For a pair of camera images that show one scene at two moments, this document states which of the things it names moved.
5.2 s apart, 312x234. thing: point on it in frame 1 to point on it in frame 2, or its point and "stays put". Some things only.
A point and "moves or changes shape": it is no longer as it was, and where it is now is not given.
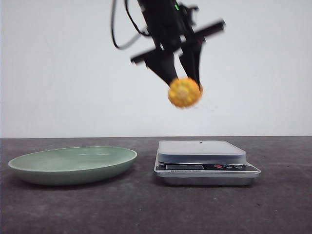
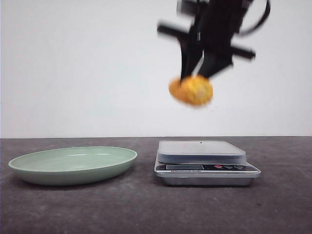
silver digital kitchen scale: (203, 163) stays put
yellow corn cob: (185, 92) moves or changes shape
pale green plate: (74, 165) stays put
